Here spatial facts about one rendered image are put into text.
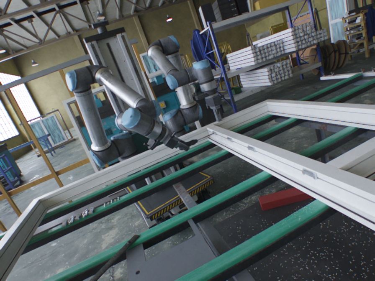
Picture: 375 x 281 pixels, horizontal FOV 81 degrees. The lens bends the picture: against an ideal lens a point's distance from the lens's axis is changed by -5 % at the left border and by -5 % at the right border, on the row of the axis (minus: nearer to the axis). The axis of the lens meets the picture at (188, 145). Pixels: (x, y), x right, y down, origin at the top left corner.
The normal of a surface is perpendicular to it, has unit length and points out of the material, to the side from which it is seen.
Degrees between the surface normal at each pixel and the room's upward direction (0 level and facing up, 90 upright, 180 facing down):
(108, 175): 90
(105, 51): 90
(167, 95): 90
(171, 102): 90
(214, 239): 0
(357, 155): 0
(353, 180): 0
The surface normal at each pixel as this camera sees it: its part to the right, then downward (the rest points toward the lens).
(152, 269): -0.33, -0.90
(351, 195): -0.90, 0.39
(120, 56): 0.45, 0.12
